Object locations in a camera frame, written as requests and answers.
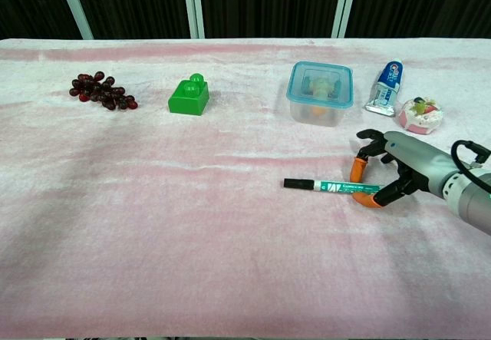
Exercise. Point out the blue white toothpaste tube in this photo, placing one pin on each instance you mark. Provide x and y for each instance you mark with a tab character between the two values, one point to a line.
385	90

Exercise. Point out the white frame post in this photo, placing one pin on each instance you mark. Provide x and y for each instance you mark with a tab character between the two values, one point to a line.
74	6
345	6
193	6

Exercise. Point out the pink table cloth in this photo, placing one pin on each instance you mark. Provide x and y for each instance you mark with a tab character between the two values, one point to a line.
192	221

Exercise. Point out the pink toy cake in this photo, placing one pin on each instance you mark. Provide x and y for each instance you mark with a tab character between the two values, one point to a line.
420	116

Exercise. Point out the black marker cap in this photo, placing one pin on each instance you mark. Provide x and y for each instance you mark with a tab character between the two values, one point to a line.
299	183

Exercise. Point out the green toy building block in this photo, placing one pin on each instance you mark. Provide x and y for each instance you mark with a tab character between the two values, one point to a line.
188	100

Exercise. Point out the clear blue-rimmed food container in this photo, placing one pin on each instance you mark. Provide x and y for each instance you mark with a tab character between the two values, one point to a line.
299	86

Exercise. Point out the dark red grape bunch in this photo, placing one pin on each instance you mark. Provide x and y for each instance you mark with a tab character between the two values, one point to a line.
101	91

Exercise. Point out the beige toy inside container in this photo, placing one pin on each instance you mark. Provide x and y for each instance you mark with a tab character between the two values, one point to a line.
320	86

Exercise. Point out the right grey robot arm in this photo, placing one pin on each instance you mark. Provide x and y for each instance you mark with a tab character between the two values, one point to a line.
472	202

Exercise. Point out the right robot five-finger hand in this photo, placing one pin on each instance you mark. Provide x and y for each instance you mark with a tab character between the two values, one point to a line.
418	163

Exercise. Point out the green white marker pen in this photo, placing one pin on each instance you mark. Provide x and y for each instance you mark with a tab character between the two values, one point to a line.
337	187

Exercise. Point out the black pleated curtain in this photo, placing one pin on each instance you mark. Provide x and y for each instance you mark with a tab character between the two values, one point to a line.
264	2

